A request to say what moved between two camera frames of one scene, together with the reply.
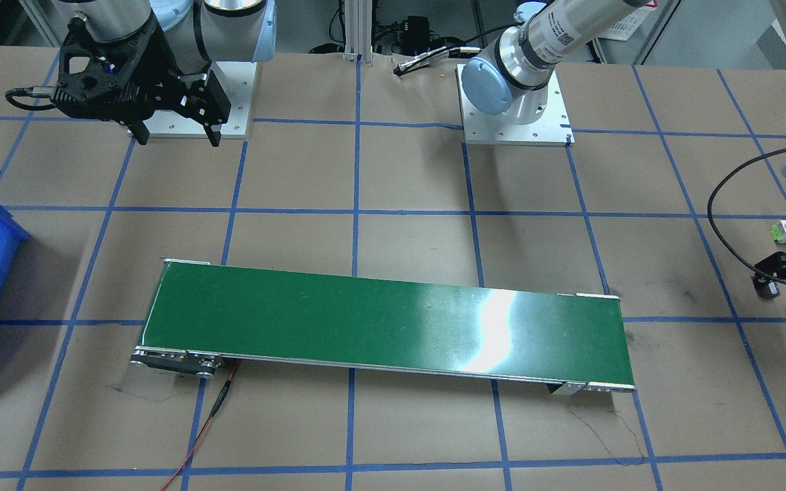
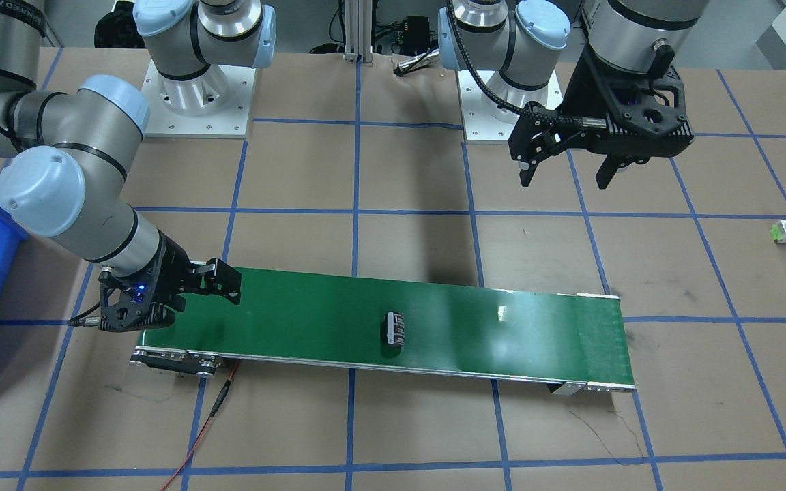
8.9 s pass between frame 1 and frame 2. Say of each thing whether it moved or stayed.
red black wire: stayed
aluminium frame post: stayed
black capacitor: moved
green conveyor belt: stayed
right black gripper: moved
